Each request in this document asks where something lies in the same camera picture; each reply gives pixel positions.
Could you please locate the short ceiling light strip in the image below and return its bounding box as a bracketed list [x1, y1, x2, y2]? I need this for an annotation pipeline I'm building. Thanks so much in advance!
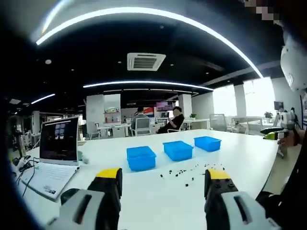
[30, 93, 56, 105]

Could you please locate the white office chair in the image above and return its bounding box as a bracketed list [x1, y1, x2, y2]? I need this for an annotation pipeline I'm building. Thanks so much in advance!
[129, 117, 152, 137]
[166, 118, 187, 134]

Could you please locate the black computer mouse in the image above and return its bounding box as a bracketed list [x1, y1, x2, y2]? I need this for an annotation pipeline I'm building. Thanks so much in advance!
[60, 188, 81, 206]

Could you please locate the white office desk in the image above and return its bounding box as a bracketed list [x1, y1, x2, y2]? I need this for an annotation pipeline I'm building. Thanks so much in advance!
[183, 118, 211, 130]

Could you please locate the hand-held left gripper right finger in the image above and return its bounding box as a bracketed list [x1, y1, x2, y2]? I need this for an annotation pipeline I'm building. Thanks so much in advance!
[204, 168, 281, 230]

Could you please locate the ceiling air conditioner vent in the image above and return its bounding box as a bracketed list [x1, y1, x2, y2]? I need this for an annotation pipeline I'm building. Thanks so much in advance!
[127, 52, 166, 72]

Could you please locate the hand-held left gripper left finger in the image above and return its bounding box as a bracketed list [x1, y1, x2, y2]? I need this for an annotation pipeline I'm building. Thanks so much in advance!
[45, 167, 123, 230]

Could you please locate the long ceiling light strip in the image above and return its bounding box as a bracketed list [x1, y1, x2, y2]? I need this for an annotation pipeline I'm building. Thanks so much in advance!
[35, 7, 264, 79]

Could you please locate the black wrist strap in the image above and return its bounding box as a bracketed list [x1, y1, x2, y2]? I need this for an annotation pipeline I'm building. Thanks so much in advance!
[293, 129, 302, 146]

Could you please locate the colourful display shelf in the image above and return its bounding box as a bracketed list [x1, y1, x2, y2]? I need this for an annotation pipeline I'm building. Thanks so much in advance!
[103, 107, 121, 125]

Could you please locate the grey mesh office chair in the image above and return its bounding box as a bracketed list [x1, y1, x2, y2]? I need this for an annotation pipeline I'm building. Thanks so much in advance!
[209, 113, 227, 132]

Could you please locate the person's right hand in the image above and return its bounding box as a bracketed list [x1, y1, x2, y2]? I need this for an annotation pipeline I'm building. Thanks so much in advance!
[277, 130, 297, 147]

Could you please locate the white laptop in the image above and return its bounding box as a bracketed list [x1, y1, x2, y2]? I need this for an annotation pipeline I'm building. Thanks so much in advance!
[21, 116, 80, 200]

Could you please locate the scatter of small resistors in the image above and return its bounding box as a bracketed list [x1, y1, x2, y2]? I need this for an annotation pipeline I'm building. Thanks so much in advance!
[159, 162, 225, 187]

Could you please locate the pink wall screen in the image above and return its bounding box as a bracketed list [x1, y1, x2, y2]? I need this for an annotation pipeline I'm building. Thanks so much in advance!
[155, 101, 174, 112]

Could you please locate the white worn device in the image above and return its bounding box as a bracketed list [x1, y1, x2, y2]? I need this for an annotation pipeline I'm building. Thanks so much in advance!
[279, 20, 307, 92]

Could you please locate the blue plastic bin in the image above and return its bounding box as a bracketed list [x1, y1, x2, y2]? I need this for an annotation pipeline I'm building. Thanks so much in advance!
[126, 146, 157, 172]
[162, 140, 194, 161]
[193, 136, 222, 152]

